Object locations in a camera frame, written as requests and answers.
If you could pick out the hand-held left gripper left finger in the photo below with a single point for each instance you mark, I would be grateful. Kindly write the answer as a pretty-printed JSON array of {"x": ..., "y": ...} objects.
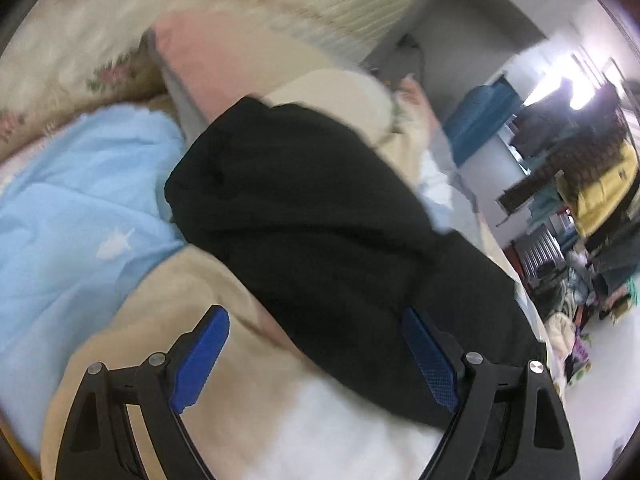
[{"x": 200, "y": 360}]

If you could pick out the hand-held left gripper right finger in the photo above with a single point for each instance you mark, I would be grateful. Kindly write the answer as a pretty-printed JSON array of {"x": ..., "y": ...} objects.
[{"x": 430, "y": 360}]

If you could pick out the black garment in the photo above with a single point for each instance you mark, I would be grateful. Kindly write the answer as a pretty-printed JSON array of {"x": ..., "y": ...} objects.
[{"x": 320, "y": 240}]

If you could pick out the pile of clothes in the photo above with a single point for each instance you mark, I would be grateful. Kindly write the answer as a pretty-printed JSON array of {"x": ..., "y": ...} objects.
[{"x": 575, "y": 320}]

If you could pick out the cream fleece blanket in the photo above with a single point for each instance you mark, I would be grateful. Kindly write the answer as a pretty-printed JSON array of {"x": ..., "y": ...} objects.
[{"x": 240, "y": 385}]

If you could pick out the white radiator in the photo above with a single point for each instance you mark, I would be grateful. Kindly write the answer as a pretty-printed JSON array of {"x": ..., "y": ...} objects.
[{"x": 540, "y": 252}]

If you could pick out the light blue blanket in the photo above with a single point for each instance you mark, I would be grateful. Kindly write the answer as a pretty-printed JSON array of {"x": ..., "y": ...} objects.
[{"x": 75, "y": 220}]

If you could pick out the yellow jacket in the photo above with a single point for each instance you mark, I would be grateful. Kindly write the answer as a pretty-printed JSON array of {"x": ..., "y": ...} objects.
[{"x": 605, "y": 185}]

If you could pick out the cream floral quilt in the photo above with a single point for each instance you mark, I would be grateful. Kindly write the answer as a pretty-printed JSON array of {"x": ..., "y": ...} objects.
[{"x": 100, "y": 30}]

